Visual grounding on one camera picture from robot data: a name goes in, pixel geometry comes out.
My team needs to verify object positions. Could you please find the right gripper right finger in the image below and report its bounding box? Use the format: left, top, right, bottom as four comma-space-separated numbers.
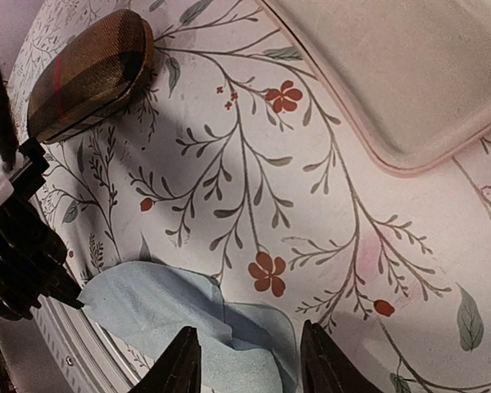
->
300, 320, 381, 393

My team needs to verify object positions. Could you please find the front aluminium rail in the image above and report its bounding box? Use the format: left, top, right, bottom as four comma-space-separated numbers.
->
0, 298, 153, 392

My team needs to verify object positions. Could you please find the small blue cloth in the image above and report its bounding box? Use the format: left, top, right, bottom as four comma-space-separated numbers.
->
79, 261, 300, 392

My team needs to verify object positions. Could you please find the pink glasses case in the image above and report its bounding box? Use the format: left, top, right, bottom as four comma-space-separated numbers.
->
261, 1, 491, 176

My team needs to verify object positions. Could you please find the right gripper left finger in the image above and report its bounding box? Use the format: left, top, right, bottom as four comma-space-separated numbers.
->
128, 326, 201, 393

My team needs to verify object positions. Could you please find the brown plaid glasses case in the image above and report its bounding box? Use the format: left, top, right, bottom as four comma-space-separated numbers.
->
27, 9, 154, 144

